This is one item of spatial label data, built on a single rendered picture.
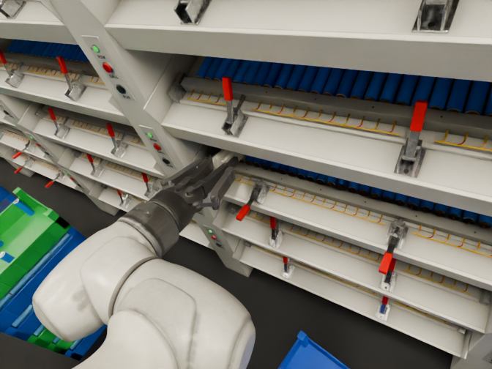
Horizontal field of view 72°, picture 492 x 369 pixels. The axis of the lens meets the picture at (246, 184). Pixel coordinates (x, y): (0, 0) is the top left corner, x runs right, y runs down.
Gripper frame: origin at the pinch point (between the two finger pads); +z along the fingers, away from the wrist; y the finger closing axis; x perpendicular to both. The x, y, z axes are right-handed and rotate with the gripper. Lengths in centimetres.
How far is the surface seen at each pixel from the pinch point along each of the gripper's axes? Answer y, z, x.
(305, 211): -17.4, -1.2, 7.6
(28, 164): 132, 10, 42
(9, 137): 126, 7, 24
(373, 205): -29.0, 0.9, 3.5
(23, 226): 61, -23, 24
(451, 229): -41.0, 0.4, 3.8
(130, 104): 14.1, -8.3, -13.4
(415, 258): -37.3, -3.1, 8.7
